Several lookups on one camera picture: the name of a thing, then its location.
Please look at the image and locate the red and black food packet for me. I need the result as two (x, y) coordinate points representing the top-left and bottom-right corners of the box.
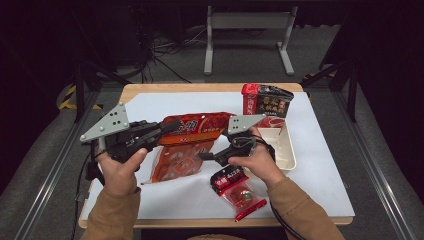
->
(241, 83), (295, 130)

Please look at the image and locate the person's right hand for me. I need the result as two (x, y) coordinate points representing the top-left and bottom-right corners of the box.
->
(228, 125), (285, 189)

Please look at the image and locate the aluminium rail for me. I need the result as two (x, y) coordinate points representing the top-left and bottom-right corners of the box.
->
(13, 90), (102, 240)
(333, 90), (416, 240)

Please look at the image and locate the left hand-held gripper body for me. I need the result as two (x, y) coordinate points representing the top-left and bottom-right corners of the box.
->
(79, 102), (162, 164)

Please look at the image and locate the white table mat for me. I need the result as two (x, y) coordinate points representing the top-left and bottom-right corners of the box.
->
(80, 91), (356, 221)

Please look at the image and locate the small red clear snack packet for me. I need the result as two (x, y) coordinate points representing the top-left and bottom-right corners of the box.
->
(209, 165), (268, 223)

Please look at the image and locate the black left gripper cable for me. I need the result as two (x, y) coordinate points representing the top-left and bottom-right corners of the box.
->
(70, 141), (107, 240)

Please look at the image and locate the large orange snack packet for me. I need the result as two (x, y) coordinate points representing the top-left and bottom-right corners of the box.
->
(141, 111), (236, 185)

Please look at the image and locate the bundle of floor cables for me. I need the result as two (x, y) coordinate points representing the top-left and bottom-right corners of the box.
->
(131, 4), (208, 84)

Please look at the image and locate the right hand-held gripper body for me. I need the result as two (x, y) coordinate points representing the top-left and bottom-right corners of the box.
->
(219, 113), (267, 161)

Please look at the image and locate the white plastic divided bin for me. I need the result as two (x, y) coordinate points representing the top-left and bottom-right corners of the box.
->
(244, 115), (297, 177)

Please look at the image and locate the white metal frame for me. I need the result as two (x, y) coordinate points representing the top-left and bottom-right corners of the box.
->
(203, 5), (299, 77)

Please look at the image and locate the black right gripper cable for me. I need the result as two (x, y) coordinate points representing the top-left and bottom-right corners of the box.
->
(269, 199), (307, 240)

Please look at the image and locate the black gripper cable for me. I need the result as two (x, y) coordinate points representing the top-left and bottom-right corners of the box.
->
(70, 141), (107, 240)
(269, 199), (307, 240)

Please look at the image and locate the black metal stand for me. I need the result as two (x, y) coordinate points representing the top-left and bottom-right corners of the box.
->
(73, 59), (132, 124)
(299, 59), (360, 124)

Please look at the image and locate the person's left hand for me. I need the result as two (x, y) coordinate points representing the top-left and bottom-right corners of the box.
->
(96, 147), (149, 197)

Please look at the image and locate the yellow and black hazard tape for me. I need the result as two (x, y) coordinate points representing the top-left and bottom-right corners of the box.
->
(57, 84), (103, 111)

